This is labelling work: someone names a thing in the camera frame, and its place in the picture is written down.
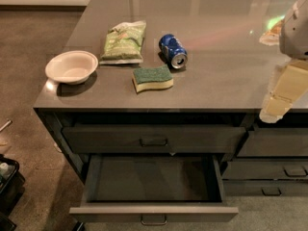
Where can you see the blue soda can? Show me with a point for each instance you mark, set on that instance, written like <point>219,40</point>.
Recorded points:
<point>173,51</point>

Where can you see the metal rod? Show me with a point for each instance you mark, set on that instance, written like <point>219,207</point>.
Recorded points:
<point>5,125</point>

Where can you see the black bin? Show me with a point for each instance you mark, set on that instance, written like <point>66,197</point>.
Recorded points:
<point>11,188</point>

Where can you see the black object on floor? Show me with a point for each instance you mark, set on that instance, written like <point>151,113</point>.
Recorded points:
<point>79,226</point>

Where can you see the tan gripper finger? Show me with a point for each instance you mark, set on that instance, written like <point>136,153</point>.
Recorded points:
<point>287,84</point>

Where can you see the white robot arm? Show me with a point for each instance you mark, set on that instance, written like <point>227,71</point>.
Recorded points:
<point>291,32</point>

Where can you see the green chip bag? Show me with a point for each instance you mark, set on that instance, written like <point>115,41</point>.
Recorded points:
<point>123,44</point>

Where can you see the grey counter cabinet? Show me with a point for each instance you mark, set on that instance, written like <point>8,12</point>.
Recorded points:
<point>223,83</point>

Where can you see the green yellow sponge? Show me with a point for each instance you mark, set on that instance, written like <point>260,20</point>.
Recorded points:
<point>152,78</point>

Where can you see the white bowl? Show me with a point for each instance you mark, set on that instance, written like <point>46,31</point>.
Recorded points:
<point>72,67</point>

